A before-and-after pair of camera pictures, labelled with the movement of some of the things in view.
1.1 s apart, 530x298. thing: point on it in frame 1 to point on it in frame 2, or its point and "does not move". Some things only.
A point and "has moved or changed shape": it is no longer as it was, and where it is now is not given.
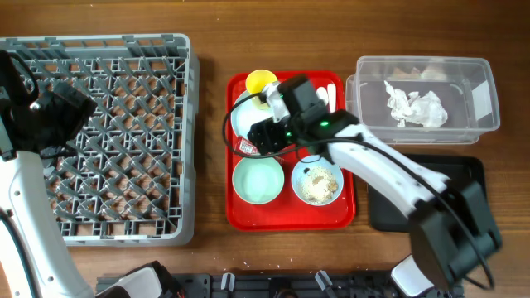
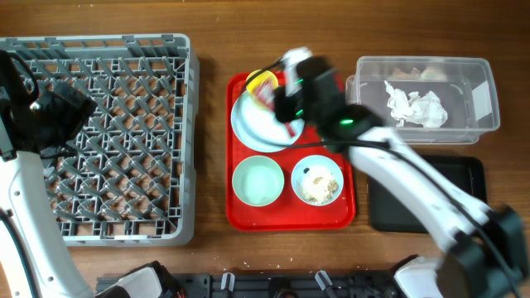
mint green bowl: (257, 180) does not move
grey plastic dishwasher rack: (128, 176) does not move
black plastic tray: (387, 213) does not move
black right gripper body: (280, 133) to (287, 110)
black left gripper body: (60, 119) does not move
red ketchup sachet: (247, 146) has moved or changed shape
